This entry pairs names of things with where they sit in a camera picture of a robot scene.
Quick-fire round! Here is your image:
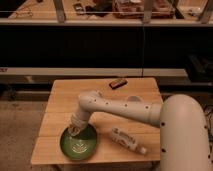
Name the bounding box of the orange-brown gripper finger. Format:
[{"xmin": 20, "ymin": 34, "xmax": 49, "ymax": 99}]
[{"xmin": 68, "ymin": 124, "xmax": 81, "ymax": 136}]

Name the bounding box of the green ceramic bowl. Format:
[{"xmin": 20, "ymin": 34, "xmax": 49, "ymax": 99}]
[{"xmin": 60, "ymin": 124, "xmax": 98, "ymax": 161}]

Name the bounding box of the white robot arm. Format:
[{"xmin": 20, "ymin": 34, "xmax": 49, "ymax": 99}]
[{"xmin": 69, "ymin": 90, "xmax": 213, "ymax": 171}]

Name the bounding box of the wooden folding table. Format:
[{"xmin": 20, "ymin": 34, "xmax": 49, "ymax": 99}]
[{"xmin": 31, "ymin": 78, "xmax": 162, "ymax": 165}]

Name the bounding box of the dark brown rectangular block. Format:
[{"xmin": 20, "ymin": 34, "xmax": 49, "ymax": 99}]
[{"xmin": 109, "ymin": 78, "xmax": 127, "ymax": 89}]

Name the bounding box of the small phone on shelf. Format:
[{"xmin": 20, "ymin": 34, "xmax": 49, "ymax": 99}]
[{"xmin": 73, "ymin": 3, "xmax": 85, "ymax": 15}]

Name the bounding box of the black device on shelf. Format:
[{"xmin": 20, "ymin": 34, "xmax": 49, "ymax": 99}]
[{"xmin": 85, "ymin": 2, "xmax": 112, "ymax": 17}]

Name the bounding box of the tray of items on shelf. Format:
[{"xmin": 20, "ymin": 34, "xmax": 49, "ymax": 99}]
[{"xmin": 112, "ymin": 0, "xmax": 175, "ymax": 18}]

